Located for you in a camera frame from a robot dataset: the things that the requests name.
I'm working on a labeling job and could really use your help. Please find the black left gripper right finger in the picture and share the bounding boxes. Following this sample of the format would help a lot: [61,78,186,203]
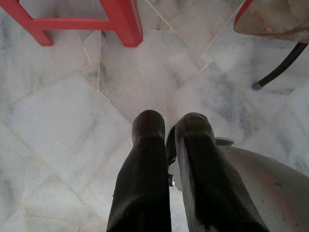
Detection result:
[174,112,270,232]

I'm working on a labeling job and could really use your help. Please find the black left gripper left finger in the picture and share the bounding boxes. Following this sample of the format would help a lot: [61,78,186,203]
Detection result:
[106,109,172,232]

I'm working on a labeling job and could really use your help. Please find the red chair with black legs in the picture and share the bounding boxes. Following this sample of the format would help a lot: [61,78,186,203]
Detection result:
[233,0,309,91]

